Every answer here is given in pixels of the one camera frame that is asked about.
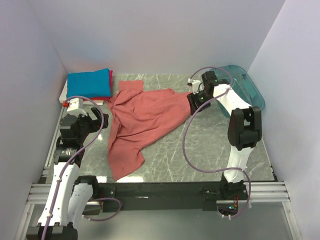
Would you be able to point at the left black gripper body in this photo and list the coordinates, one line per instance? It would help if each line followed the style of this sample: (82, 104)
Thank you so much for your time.
(87, 126)

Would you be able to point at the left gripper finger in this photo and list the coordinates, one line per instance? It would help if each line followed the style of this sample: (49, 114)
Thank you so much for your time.
(104, 121)
(94, 114)

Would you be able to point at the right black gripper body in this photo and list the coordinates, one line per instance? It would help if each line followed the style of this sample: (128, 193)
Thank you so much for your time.
(197, 98)

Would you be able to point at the salmon pink t shirt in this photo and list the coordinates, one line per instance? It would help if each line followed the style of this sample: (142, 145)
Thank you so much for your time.
(140, 118)

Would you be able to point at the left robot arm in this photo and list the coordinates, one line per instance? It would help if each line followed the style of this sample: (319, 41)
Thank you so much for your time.
(69, 192)

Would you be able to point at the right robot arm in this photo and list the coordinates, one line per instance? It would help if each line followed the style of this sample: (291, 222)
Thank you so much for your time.
(244, 129)

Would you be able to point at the white board under stack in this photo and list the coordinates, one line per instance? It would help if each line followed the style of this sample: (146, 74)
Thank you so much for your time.
(63, 96)

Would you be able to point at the folded orange t shirt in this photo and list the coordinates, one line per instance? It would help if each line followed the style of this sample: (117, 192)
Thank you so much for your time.
(91, 100)

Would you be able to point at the folded blue t shirt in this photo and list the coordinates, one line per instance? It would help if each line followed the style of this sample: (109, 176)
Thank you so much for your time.
(91, 84)

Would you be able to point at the folded magenta t shirt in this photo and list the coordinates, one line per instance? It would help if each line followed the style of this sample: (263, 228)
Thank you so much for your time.
(104, 98)

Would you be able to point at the teal plastic bin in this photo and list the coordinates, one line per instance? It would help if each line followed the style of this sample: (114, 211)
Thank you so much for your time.
(244, 86)

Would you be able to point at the black base beam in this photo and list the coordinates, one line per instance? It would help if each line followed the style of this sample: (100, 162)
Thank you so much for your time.
(149, 196)

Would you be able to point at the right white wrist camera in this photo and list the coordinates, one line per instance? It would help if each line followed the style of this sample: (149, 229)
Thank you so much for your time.
(196, 85)

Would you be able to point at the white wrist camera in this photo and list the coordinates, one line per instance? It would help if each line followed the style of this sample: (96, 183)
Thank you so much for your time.
(196, 85)
(74, 107)

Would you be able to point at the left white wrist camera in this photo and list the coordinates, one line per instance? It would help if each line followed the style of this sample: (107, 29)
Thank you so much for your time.
(74, 107)

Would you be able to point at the aluminium frame rail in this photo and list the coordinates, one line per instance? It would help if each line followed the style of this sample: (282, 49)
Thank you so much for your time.
(259, 191)

